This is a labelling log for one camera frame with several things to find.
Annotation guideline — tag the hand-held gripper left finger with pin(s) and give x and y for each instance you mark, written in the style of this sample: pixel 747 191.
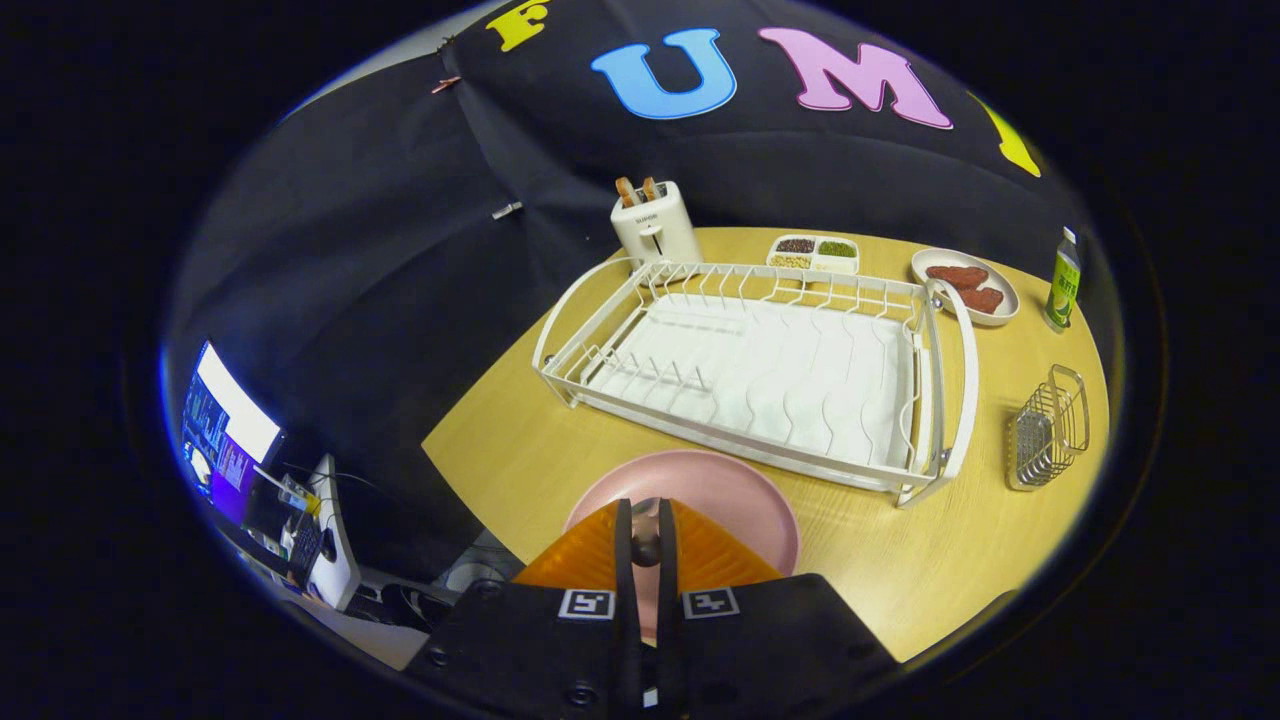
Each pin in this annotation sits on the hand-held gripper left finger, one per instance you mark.
pixel 626 620

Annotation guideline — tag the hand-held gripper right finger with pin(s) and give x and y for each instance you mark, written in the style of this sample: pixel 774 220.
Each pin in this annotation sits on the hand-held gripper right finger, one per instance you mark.
pixel 668 620

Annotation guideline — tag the pink plate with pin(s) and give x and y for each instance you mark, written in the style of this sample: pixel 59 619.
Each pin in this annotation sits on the pink plate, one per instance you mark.
pixel 725 490

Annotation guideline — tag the white plate with meat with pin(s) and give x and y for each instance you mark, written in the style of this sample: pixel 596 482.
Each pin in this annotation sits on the white plate with meat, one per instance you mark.
pixel 925 262

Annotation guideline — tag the white computer case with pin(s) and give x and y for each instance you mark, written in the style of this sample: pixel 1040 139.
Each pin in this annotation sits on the white computer case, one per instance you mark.
pixel 335 540

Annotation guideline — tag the white toaster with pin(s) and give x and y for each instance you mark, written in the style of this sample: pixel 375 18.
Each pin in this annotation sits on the white toaster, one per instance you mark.
pixel 655 235

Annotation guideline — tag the white divided bean tray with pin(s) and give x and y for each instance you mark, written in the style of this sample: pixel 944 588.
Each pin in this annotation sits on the white divided bean tray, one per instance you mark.
pixel 815 262

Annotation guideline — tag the silver cloth clip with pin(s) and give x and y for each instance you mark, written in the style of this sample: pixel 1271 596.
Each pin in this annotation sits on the silver cloth clip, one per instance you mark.
pixel 507 210

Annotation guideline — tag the toasted bread slice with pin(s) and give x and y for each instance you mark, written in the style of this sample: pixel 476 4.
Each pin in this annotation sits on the toasted bread slice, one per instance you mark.
pixel 651 188
pixel 626 192

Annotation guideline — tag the black backdrop cloth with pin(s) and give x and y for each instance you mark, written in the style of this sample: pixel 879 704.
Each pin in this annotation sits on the black backdrop cloth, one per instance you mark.
pixel 400 250

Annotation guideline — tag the computer monitor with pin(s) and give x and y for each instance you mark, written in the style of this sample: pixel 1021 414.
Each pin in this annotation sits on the computer monitor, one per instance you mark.
pixel 225 430

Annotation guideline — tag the brown meat piece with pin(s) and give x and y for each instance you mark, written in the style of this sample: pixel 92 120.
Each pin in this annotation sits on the brown meat piece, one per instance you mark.
pixel 955 276
pixel 983 300

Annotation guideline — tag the green label drink bottle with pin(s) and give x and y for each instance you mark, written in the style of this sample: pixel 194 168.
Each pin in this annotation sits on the green label drink bottle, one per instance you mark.
pixel 1063 285

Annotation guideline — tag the red cloth clip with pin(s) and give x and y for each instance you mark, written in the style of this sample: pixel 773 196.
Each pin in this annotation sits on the red cloth clip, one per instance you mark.
pixel 445 85

